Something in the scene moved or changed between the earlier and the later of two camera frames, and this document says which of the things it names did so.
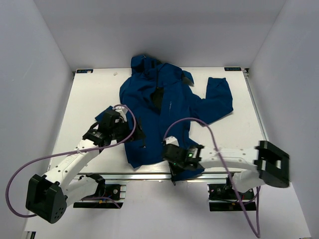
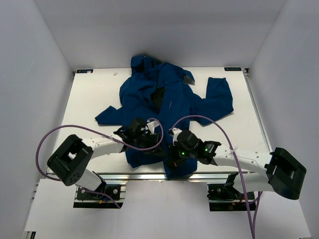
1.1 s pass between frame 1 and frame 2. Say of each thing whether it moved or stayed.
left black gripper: moved
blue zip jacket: stayed
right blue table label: stayed
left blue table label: stayed
